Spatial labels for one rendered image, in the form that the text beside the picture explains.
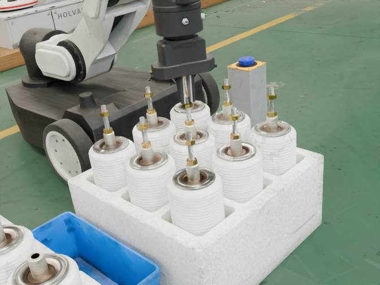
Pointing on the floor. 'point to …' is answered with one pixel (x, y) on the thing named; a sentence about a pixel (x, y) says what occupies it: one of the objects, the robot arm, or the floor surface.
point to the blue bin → (96, 251)
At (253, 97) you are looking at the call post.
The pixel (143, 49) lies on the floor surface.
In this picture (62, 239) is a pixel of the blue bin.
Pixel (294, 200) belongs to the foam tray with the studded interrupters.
